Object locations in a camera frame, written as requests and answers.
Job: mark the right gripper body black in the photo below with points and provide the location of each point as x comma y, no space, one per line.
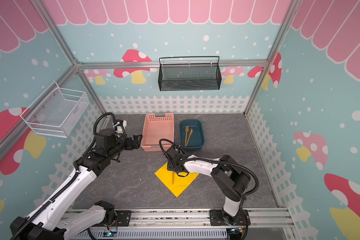
172,163

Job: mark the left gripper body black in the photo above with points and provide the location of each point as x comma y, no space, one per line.
126,144

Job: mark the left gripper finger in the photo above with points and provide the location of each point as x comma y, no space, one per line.
137,138
135,146

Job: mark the orange plastic knife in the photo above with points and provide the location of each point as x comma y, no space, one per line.
187,143

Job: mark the orange plastic fork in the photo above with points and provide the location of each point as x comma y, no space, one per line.
186,135

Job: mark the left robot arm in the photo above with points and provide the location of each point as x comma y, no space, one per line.
45,222

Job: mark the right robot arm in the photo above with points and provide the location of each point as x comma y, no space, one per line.
235,181

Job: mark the pink plastic basket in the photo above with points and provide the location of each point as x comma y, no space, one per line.
157,126

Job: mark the teal plastic tray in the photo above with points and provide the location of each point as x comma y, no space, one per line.
197,139

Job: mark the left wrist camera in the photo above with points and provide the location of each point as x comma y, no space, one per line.
120,126

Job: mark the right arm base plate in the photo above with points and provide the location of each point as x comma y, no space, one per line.
220,218

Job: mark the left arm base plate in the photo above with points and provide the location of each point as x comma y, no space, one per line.
120,218

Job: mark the black mesh wall basket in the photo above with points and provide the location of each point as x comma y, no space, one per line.
195,73

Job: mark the white wire wall basket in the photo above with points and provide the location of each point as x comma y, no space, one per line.
56,111

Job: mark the aluminium mounting rail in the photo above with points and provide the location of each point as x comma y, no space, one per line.
200,218

